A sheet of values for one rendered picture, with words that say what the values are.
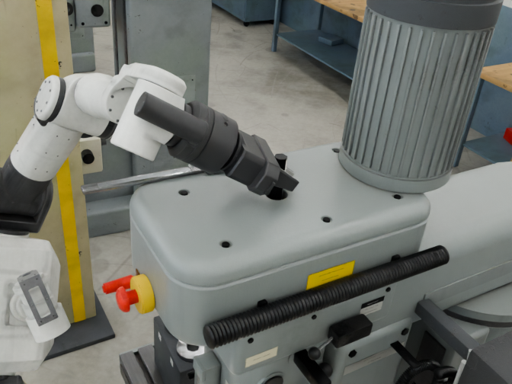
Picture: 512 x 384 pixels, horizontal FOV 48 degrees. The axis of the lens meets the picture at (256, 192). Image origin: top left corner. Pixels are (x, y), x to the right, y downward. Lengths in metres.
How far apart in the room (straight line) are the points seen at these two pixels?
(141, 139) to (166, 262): 0.17
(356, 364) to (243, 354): 0.30
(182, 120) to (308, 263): 0.28
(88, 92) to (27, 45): 1.59
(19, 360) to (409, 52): 0.89
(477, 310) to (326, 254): 0.53
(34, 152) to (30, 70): 1.46
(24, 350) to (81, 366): 1.98
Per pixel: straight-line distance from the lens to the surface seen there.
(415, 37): 0.89
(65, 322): 1.13
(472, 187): 1.35
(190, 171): 0.96
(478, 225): 1.23
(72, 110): 1.02
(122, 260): 3.78
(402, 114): 0.93
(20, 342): 1.22
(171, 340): 1.67
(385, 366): 1.25
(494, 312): 1.35
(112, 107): 0.89
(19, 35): 2.51
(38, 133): 1.10
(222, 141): 0.82
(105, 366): 3.18
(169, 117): 0.76
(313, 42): 7.26
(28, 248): 1.22
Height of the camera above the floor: 2.39
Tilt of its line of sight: 32 degrees down
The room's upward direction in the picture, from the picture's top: 5 degrees clockwise
